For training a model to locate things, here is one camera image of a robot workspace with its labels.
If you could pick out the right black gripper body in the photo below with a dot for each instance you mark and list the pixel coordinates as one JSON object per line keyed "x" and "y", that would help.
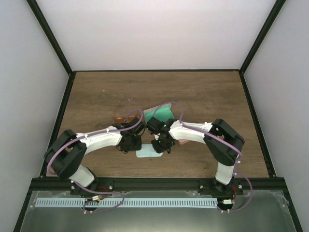
{"x": 163, "y": 145}

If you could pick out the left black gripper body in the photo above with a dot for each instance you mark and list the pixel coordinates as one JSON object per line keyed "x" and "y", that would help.
{"x": 133, "y": 146}

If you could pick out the pink glasses case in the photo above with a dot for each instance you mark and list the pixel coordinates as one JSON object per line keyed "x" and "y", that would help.
{"x": 182, "y": 141}

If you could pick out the blue cleaning cloth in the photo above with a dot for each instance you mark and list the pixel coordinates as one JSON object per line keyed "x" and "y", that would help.
{"x": 147, "y": 151}

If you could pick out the orange sunglasses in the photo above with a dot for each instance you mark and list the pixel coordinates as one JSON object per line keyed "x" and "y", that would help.
{"x": 124, "y": 111}

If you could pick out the grey glasses case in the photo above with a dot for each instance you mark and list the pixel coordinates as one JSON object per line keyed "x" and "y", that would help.
{"x": 163, "y": 113}

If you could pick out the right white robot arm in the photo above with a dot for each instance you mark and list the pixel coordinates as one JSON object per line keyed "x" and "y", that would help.
{"x": 224, "y": 143}

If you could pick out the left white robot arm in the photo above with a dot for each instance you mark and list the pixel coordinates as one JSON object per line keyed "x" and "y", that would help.
{"x": 65, "y": 155}

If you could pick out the black aluminium frame rail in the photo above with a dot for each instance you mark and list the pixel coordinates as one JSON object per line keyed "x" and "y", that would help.
{"x": 204, "y": 185}

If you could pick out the blue slotted cable duct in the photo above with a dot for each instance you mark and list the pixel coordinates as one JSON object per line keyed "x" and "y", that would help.
{"x": 130, "y": 202}

